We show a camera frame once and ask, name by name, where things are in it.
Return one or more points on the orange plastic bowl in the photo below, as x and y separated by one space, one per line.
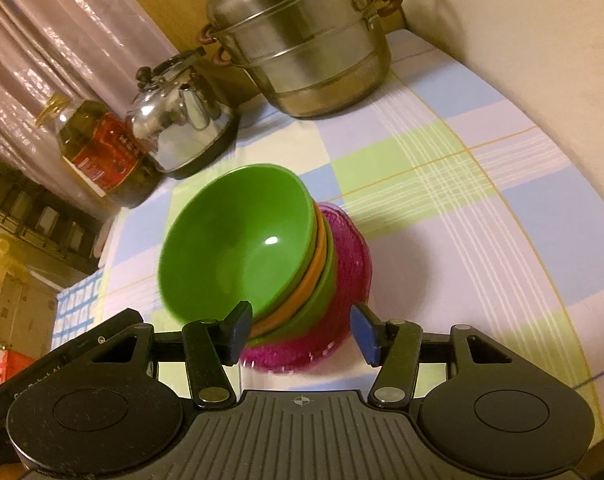
318 255

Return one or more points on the dark shelf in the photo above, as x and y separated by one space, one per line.
37 215

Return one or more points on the red bag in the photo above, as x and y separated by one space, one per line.
12 367

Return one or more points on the green plastic bowl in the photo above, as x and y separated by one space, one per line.
312 305
232 245

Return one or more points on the pale curtain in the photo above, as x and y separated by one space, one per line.
42 50

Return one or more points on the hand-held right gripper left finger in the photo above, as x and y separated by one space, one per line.
239 331

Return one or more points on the cooking oil bottle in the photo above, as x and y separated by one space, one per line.
102 155

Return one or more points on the stainless steel kettle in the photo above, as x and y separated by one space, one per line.
177 125

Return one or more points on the pink glass plate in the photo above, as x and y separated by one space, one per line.
356 260
282 366
338 240

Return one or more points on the blue white grid cloth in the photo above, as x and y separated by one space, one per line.
79 305

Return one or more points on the stainless steel steamer pot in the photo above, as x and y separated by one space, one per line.
307 50

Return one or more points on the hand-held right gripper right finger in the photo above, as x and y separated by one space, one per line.
364 336

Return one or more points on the checked pastel tablecloth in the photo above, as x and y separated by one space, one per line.
457 200

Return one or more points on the cardboard box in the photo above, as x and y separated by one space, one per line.
22 315

